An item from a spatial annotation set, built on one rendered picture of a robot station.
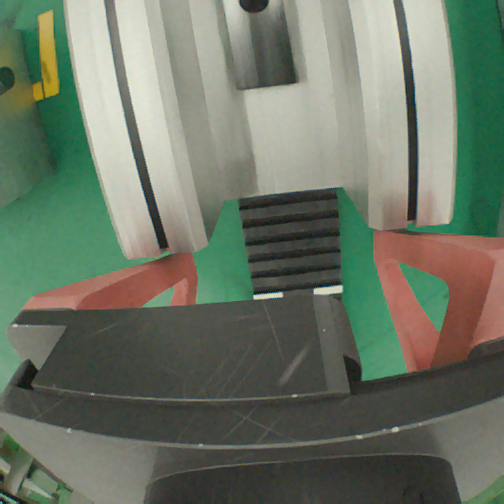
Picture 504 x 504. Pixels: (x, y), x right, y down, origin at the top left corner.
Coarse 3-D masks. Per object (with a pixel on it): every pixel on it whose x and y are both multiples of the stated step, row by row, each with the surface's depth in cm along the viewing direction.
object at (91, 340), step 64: (192, 256) 13; (64, 320) 5; (128, 320) 5; (192, 320) 5; (256, 320) 5; (320, 320) 5; (64, 384) 4; (128, 384) 4; (192, 384) 4; (256, 384) 4; (320, 384) 4
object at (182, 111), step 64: (64, 0) 6; (128, 0) 6; (192, 0) 9; (256, 0) 8; (320, 0) 8; (384, 0) 5; (128, 64) 7; (192, 64) 9; (256, 64) 9; (320, 64) 10; (384, 64) 6; (448, 64) 6; (128, 128) 7; (192, 128) 9; (256, 128) 11; (320, 128) 11; (384, 128) 7; (448, 128) 7; (128, 192) 8; (192, 192) 8; (256, 192) 12; (384, 192) 8; (448, 192) 8; (128, 256) 9
